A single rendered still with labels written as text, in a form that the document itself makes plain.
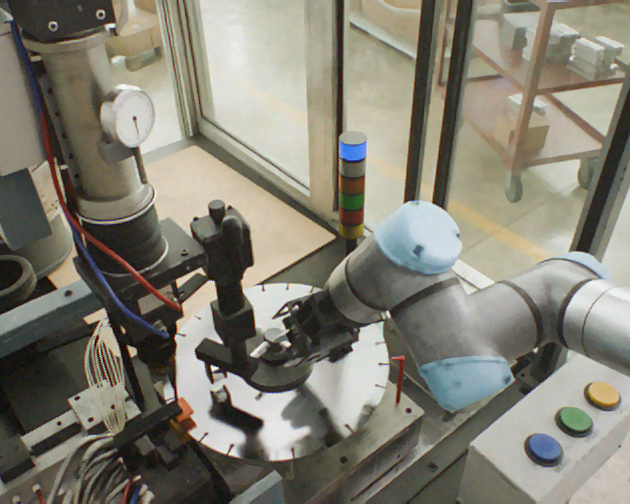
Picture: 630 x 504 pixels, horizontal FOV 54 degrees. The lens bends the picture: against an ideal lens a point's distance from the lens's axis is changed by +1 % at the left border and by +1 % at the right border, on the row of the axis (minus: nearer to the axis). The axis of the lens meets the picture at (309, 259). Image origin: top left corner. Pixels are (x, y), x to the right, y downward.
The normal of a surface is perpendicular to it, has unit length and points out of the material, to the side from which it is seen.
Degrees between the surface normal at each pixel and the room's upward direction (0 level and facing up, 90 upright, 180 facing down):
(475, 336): 32
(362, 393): 0
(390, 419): 0
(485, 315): 19
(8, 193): 90
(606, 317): 49
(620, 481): 0
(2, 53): 90
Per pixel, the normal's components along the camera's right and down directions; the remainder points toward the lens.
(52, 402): -0.03, -0.76
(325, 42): -0.78, 0.42
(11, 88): 0.62, 0.49
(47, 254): 0.86, 0.30
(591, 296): -0.54, -0.69
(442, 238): 0.40, -0.45
